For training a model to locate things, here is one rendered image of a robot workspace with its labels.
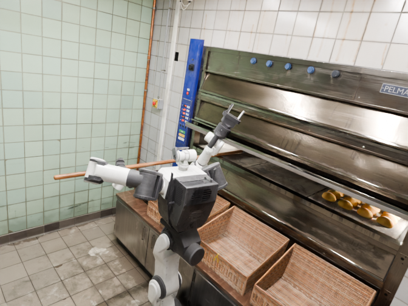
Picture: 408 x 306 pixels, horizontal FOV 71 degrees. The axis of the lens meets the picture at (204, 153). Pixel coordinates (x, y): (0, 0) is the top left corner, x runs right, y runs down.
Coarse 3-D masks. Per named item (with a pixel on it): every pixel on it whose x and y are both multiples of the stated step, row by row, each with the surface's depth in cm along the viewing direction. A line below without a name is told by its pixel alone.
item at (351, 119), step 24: (216, 96) 248; (240, 96) 231; (264, 96) 217; (288, 96) 204; (312, 96) 193; (312, 120) 187; (336, 120) 180; (360, 120) 171; (384, 120) 164; (384, 144) 161
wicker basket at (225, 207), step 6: (222, 198) 255; (150, 204) 254; (156, 204) 262; (216, 204) 258; (222, 204) 254; (228, 204) 248; (150, 210) 260; (156, 210) 248; (216, 210) 257; (222, 210) 244; (150, 216) 255; (156, 216) 249; (210, 216) 234; (216, 216) 242; (198, 228) 228
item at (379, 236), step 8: (200, 152) 273; (216, 160) 259; (224, 160) 252; (232, 168) 246; (240, 168) 240; (248, 176) 235; (256, 176) 229; (264, 184) 224; (272, 184) 219; (280, 192) 215; (288, 192) 210; (296, 192) 211; (296, 200) 206; (304, 200) 202; (312, 200) 202; (312, 208) 198; (320, 208) 194; (328, 208) 194; (328, 216) 191; (336, 216) 187; (344, 216) 186; (344, 224) 184; (352, 224) 180; (360, 224) 180; (360, 232) 177; (368, 232) 174; (376, 232) 173; (384, 240) 168; (392, 240) 167
